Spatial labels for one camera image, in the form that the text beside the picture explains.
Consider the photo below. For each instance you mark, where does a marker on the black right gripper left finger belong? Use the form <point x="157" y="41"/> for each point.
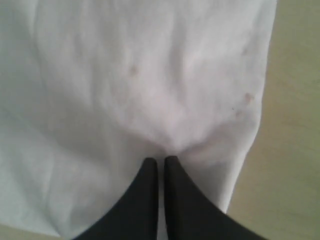
<point x="135" y="215"/>

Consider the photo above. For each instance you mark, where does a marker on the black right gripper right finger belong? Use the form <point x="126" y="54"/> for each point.
<point x="189" y="215"/>

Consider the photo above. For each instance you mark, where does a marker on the white t-shirt with red logo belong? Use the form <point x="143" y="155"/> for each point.
<point x="89" y="88"/>

